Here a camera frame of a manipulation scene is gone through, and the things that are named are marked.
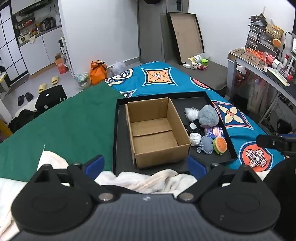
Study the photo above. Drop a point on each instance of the white towel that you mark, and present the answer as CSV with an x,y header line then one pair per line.
x,y
165,181

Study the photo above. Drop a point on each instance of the brown cardboard box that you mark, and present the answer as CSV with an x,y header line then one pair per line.
x,y
157,133

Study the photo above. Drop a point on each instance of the grey drawer organizer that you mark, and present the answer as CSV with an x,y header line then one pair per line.
x,y
259,40

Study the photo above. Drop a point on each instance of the orange bag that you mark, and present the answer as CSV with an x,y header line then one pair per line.
x,y
98,72

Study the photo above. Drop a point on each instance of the black stool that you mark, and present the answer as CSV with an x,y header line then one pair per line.
x,y
50,98

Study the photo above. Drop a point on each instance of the small blue knitted plush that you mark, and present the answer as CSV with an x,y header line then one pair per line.
x,y
205,145

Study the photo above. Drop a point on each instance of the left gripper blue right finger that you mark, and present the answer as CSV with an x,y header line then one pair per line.
x,y
196,168

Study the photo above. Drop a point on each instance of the white kitchen cabinet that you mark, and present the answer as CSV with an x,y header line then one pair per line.
x,y
42,52

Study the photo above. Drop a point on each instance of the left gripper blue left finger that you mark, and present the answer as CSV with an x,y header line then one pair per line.
x,y
94,167

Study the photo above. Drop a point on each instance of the desk with clutter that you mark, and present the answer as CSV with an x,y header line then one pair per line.
x,y
270,96

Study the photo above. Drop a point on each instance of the blue patterned blanket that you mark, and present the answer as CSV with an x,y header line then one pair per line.
x,y
158,77

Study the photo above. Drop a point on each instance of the green lidded jar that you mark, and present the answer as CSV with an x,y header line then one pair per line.
x,y
204,62

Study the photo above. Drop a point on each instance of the purple tissue pack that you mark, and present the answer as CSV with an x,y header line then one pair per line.
x,y
214,132

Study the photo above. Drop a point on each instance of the orange cardboard box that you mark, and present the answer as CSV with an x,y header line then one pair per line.
x,y
60,64

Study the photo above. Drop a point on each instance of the green cloth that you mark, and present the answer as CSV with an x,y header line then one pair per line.
x,y
78,129

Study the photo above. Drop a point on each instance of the grey door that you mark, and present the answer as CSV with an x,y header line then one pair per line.
x,y
150,41

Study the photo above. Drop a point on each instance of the leaning black tray lid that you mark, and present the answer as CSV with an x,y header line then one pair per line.
x,y
186,35

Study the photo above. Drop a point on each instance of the white fluff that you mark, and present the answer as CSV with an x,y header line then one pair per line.
x,y
191,113

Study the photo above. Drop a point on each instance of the grey bench mattress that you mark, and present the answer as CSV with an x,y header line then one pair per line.
x,y
214,77

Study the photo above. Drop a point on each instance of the burger plush toy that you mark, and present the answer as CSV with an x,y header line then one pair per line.
x,y
220,145

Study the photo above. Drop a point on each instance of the white plastic bag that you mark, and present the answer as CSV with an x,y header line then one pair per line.
x,y
118,68

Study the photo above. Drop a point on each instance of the fluffy grey-blue plush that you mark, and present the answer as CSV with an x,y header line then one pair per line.
x,y
208,117

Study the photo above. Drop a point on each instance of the black shallow tray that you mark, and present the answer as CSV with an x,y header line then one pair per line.
x,y
122,156

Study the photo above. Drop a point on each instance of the black slippers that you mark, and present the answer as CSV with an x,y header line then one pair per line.
x,y
28,96

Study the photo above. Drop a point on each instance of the white soft item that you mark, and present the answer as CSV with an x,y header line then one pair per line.
x,y
195,138

